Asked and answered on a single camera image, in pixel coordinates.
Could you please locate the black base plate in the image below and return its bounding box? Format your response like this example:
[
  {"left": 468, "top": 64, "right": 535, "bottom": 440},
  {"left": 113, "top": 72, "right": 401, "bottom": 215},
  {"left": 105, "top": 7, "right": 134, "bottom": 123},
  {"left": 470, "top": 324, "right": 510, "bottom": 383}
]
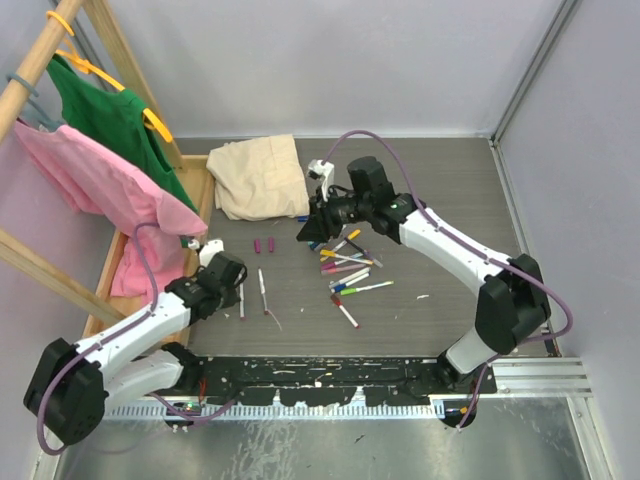
[{"left": 159, "top": 357, "right": 481, "bottom": 407}]

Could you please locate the beige folded cloth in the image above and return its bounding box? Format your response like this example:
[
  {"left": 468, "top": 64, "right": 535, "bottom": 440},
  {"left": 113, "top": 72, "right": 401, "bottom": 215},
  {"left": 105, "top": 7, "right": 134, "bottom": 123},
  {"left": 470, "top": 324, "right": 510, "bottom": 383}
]
[{"left": 206, "top": 134, "right": 309, "bottom": 221}]

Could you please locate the blue end white marker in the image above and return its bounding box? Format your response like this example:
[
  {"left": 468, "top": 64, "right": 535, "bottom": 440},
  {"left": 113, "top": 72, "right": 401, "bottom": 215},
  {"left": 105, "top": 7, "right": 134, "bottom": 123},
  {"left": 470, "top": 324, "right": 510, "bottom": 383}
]
[{"left": 331, "top": 272, "right": 370, "bottom": 293}]

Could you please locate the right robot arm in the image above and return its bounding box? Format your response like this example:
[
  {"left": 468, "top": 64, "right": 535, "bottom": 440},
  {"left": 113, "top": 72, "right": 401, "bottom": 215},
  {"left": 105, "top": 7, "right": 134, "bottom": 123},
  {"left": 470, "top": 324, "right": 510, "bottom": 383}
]
[{"left": 297, "top": 156, "right": 551, "bottom": 394}]

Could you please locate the lilac pen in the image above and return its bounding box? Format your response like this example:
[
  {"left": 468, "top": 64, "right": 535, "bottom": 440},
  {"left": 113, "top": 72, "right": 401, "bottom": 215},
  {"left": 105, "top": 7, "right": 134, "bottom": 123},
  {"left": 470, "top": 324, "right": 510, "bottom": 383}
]
[{"left": 321, "top": 265, "right": 358, "bottom": 276}]

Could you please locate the grey hanger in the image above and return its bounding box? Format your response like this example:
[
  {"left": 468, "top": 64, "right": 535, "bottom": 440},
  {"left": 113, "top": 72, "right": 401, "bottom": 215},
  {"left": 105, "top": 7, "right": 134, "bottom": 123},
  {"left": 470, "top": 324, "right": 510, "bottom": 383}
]
[{"left": 5, "top": 73, "right": 63, "bottom": 132}]

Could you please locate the grey end white marker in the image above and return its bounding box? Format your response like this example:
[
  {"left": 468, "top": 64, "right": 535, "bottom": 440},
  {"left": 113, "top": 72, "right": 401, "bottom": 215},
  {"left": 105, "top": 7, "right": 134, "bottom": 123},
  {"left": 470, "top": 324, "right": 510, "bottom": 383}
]
[{"left": 329, "top": 267, "right": 371, "bottom": 289}]

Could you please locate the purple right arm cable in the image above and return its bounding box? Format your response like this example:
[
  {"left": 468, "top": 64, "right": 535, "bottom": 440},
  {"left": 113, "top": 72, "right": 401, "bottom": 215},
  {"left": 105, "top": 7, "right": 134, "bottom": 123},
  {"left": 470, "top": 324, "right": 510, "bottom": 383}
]
[{"left": 322, "top": 129, "right": 574, "bottom": 431}]

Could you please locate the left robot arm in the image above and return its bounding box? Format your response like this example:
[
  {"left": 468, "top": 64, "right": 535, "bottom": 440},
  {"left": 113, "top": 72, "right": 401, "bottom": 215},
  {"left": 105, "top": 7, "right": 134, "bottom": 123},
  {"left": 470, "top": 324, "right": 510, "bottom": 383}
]
[{"left": 23, "top": 251, "right": 247, "bottom": 455}]

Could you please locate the pink shirt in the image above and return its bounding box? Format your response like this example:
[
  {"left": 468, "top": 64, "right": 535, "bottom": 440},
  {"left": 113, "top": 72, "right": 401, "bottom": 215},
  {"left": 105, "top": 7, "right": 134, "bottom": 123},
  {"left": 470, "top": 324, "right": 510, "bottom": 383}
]
[{"left": 13, "top": 121, "right": 206, "bottom": 302}]

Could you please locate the yellow end rainbow pen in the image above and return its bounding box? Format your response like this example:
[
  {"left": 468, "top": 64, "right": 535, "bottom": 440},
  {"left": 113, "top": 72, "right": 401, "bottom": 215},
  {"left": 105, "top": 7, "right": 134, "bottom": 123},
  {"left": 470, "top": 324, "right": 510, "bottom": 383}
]
[{"left": 320, "top": 249, "right": 373, "bottom": 265}]

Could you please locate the green cap rainbow pen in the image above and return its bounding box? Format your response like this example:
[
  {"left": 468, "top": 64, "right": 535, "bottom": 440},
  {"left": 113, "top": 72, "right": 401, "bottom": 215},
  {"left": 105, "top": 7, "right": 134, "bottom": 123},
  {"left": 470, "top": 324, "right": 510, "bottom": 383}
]
[{"left": 340, "top": 281, "right": 395, "bottom": 296}]

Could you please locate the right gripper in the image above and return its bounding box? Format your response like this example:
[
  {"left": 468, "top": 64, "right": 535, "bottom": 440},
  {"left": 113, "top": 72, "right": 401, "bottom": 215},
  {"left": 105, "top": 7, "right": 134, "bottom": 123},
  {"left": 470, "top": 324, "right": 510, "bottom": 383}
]
[{"left": 297, "top": 186, "right": 372, "bottom": 245}]

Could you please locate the yellow hanger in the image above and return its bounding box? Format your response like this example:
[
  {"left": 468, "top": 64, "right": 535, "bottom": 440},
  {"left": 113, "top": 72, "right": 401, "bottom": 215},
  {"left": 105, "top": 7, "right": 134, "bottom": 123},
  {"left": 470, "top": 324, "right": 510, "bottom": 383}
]
[{"left": 46, "top": 10, "right": 173, "bottom": 143}]

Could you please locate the grey cable duct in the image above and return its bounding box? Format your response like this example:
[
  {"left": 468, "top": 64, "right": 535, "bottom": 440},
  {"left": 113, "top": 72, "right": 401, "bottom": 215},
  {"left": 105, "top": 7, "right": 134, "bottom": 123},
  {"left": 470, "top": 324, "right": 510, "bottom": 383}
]
[{"left": 104, "top": 398, "right": 445, "bottom": 421}]

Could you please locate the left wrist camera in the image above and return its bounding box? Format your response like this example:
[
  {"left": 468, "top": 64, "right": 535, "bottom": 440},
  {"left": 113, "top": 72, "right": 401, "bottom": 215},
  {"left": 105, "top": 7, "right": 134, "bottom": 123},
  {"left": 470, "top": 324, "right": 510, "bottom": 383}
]
[{"left": 187, "top": 238, "right": 224, "bottom": 267}]

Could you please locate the green shirt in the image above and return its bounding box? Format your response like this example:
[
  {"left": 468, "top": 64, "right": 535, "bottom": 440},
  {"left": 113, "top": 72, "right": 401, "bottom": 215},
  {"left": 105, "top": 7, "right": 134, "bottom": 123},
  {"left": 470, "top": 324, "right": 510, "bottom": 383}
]
[{"left": 46, "top": 54, "right": 196, "bottom": 210}]

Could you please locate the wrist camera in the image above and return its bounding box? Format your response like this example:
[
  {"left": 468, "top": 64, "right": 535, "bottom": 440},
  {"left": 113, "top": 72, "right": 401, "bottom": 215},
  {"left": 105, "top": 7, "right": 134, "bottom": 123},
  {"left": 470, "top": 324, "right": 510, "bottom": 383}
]
[
  {"left": 307, "top": 159, "right": 335, "bottom": 201},
  {"left": 187, "top": 238, "right": 224, "bottom": 267}
]

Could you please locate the magenta end rainbow pen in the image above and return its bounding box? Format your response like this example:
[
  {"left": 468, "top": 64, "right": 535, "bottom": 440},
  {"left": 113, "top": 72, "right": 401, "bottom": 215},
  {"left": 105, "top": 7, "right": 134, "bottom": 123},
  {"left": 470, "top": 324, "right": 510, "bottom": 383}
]
[{"left": 257, "top": 267, "right": 270, "bottom": 315}]

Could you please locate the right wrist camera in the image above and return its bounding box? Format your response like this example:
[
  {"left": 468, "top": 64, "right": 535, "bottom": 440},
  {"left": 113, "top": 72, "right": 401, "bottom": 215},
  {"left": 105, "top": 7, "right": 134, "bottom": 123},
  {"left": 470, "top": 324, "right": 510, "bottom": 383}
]
[{"left": 307, "top": 159, "right": 335, "bottom": 201}]

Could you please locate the dark purple clear pen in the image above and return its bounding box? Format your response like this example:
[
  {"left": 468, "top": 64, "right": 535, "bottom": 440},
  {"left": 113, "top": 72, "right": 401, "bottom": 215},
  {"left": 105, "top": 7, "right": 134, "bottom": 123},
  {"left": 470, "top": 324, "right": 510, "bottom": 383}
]
[{"left": 348, "top": 240, "right": 383, "bottom": 268}]

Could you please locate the wooden clothes rack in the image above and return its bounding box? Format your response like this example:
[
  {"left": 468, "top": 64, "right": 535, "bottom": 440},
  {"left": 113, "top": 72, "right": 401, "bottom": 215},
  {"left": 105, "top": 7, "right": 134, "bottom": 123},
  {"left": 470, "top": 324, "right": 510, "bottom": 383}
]
[{"left": 1, "top": 1, "right": 214, "bottom": 335}]

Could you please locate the red cap white pen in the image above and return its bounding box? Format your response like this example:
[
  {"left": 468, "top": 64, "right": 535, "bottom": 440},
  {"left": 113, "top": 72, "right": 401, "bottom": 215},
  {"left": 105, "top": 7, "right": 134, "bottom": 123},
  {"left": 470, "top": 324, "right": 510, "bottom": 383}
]
[{"left": 330, "top": 294, "right": 360, "bottom": 329}]

